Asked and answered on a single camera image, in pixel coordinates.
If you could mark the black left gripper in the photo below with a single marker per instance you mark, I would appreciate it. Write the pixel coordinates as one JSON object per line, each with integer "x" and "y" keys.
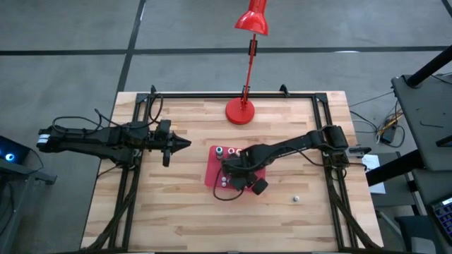
{"x": 159, "y": 144}

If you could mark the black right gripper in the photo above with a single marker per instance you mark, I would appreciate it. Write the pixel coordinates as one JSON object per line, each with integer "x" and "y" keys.
{"x": 240, "y": 167}

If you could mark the orange food coloring bottle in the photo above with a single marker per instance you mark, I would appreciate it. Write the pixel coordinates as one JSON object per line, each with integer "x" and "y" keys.
{"x": 231, "y": 151}

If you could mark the green food coloring bottle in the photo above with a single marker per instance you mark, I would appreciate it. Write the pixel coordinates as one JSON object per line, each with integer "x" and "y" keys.
{"x": 219, "y": 151}

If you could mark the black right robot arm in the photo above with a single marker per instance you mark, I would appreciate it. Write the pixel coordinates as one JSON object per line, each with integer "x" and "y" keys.
{"x": 289, "y": 143}

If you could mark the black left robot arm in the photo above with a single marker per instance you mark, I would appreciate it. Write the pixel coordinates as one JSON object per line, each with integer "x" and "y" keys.
{"x": 88, "y": 141}

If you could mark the pink translucent plastic bin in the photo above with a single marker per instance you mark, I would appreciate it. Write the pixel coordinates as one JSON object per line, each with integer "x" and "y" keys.
{"x": 212, "y": 169}

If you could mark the red desk lamp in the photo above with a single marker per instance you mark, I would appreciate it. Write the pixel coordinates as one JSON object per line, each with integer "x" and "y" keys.
{"x": 240, "y": 111}

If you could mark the white paper sheet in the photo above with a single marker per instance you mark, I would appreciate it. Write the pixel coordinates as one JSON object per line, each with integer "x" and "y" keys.
{"x": 372, "y": 164}

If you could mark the black power adapter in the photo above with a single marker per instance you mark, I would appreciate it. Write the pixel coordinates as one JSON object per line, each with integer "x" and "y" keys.
{"x": 388, "y": 134}

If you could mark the grey side table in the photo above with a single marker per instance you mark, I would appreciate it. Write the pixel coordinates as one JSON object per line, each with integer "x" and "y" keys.
{"x": 21, "y": 173}

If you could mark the black computer with blue light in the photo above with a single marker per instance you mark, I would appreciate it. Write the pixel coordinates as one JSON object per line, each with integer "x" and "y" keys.
{"x": 14, "y": 151}

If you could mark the dark office chair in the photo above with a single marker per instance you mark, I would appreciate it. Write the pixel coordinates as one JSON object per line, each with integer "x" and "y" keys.
{"x": 416, "y": 233}

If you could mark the dark work desk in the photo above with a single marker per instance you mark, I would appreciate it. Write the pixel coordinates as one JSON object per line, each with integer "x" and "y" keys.
{"x": 431, "y": 183}

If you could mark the dark metal cart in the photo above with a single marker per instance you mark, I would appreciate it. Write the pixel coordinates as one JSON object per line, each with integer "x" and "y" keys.
{"x": 423, "y": 113}

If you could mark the backlit computer keyboard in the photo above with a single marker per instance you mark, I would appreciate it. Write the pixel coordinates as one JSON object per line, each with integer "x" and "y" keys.
{"x": 445, "y": 218}

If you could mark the black round pole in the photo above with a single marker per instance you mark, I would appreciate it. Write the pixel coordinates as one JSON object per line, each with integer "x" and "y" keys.
{"x": 431, "y": 65}

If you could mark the black aluminium rig frame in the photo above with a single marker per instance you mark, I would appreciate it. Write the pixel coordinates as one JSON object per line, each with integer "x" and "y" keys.
{"x": 229, "y": 95}

